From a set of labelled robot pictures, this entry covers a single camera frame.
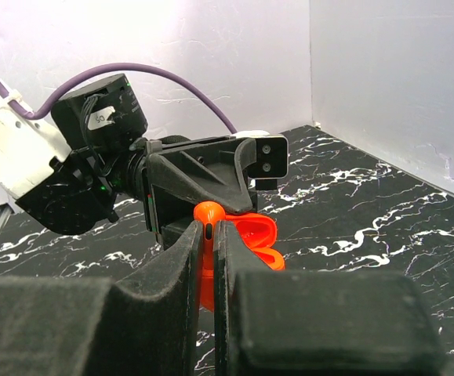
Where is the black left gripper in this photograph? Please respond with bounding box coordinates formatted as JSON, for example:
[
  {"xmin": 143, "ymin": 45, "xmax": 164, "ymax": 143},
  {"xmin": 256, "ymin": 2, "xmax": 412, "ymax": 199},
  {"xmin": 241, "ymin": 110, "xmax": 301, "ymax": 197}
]
[{"xmin": 124, "ymin": 136, "xmax": 256, "ymax": 249}]

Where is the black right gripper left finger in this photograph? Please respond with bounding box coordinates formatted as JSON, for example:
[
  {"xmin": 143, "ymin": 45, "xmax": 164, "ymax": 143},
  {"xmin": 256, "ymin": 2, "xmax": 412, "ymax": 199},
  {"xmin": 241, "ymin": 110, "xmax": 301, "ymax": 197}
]
[{"xmin": 0, "ymin": 222, "xmax": 203, "ymax": 375}]

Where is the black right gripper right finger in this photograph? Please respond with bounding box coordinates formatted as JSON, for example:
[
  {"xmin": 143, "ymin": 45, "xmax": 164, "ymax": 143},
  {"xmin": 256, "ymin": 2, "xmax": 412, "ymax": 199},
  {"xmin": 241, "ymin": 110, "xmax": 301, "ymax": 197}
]
[{"xmin": 212, "ymin": 221, "xmax": 446, "ymax": 375}]

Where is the orange earbud charging case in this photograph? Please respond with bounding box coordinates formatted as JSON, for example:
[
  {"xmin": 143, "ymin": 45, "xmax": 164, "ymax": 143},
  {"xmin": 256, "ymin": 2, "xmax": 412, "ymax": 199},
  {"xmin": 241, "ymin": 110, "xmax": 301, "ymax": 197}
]
[{"xmin": 196, "ymin": 213, "xmax": 285, "ymax": 312}]

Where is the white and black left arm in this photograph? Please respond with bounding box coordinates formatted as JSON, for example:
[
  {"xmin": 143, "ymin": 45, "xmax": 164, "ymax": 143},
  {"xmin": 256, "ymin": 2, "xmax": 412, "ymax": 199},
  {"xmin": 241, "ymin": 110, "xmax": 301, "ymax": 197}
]
[{"xmin": 0, "ymin": 74, "xmax": 257, "ymax": 235}]

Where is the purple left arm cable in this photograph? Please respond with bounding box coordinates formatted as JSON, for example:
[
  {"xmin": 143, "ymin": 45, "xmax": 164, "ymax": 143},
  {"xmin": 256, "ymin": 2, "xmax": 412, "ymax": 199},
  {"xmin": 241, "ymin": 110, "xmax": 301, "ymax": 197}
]
[{"xmin": 0, "ymin": 54, "xmax": 238, "ymax": 136}]

